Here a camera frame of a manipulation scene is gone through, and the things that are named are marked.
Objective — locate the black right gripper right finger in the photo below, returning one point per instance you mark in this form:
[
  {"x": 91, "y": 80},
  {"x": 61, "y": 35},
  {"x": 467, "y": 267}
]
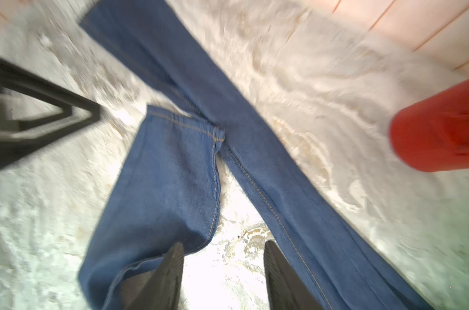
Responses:
[{"x": 285, "y": 289}]

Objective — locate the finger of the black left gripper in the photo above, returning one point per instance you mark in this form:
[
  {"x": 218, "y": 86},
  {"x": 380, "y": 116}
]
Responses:
[{"x": 17, "y": 79}]

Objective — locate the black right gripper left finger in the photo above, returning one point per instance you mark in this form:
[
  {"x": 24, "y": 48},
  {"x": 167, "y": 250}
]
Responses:
[{"x": 158, "y": 288}]

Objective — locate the red metal pencil cup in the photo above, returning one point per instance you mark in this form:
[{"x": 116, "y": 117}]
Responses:
[{"x": 433, "y": 135}]

